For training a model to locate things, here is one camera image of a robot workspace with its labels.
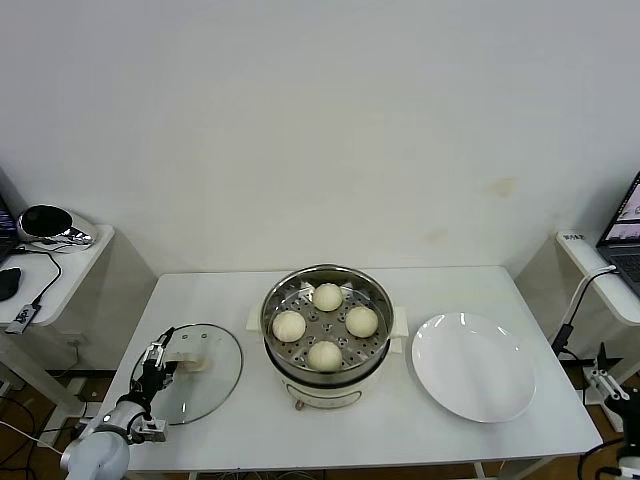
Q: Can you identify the grey laptop with keyboard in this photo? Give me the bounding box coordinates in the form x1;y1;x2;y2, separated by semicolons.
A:
596;172;640;299

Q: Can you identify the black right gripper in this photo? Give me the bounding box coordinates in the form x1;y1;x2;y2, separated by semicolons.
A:
587;342;640;446

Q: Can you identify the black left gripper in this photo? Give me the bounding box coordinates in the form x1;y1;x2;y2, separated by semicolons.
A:
130;327;182;404

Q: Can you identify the white steamed baozi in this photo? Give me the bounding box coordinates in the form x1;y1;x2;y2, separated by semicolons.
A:
272;310;307;344
312;282;345;312
345;305;379;337
306;339;343;372

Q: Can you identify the white floor cable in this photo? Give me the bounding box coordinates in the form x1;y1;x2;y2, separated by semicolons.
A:
0;419;66;456

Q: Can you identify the grey usb hub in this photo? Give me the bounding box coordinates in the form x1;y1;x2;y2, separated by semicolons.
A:
4;303;42;335

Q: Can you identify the glass lid with cream handle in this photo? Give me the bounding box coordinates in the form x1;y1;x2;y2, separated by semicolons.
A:
130;323;245;426

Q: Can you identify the white round plate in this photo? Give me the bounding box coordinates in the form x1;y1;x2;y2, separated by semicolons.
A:
411;312;537;424

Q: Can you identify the thin black hub cable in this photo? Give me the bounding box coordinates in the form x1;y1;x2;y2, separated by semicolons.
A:
12;247;64;307

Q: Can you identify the white side table with device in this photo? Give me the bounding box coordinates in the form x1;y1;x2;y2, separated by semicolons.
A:
0;223;117;416

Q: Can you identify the stainless steel steamer basket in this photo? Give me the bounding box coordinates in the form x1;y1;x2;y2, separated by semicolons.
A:
261;265;395;381

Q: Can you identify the laptop screen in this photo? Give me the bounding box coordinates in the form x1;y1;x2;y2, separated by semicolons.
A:
0;192;24;266

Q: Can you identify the white side table with label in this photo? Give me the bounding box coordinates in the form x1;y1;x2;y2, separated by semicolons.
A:
556;230;640;434

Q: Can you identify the black and white charger cable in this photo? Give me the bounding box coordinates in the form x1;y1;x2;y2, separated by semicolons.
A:
552;266;619;361

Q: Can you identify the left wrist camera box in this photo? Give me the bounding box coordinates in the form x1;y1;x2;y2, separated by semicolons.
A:
130;417;167;444

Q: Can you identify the cream electric cooking pot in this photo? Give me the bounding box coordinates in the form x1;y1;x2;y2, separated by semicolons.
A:
247;304;409;412

